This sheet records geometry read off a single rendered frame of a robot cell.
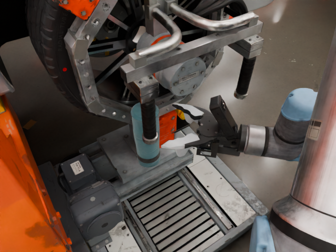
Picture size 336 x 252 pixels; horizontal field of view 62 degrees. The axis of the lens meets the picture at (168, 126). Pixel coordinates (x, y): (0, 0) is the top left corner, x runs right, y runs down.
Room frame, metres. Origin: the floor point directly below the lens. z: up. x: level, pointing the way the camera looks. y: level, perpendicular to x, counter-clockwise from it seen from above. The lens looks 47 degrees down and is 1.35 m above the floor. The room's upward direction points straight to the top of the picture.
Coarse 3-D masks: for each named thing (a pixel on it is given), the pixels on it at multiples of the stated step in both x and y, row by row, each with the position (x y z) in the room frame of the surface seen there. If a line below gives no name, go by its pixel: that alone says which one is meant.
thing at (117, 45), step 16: (128, 0) 0.85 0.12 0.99; (192, 0) 0.97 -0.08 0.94; (112, 16) 0.81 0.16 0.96; (128, 16) 0.88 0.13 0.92; (144, 16) 0.86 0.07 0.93; (176, 16) 0.93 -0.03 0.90; (128, 32) 0.83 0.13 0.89; (192, 32) 0.97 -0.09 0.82; (96, 48) 0.78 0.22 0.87; (112, 48) 0.80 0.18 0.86; (128, 48) 0.87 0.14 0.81; (112, 64) 0.80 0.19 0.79; (96, 80) 0.76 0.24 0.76; (112, 80) 0.92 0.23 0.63; (112, 96) 0.78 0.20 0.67; (128, 96) 0.81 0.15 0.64
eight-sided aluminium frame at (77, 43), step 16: (112, 0) 0.70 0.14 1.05; (96, 16) 0.67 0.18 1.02; (208, 16) 0.95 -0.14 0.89; (224, 16) 0.91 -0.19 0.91; (80, 32) 0.65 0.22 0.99; (96, 32) 0.67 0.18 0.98; (208, 32) 0.94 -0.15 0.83; (80, 48) 0.64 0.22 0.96; (80, 64) 0.63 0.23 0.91; (208, 64) 0.89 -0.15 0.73; (80, 80) 0.63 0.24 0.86; (96, 96) 0.65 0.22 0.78; (160, 96) 0.84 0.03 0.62; (176, 96) 0.84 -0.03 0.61; (96, 112) 0.64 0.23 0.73; (112, 112) 0.67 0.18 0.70; (128, 112) 0.70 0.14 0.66; (160, 112) 0.77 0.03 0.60
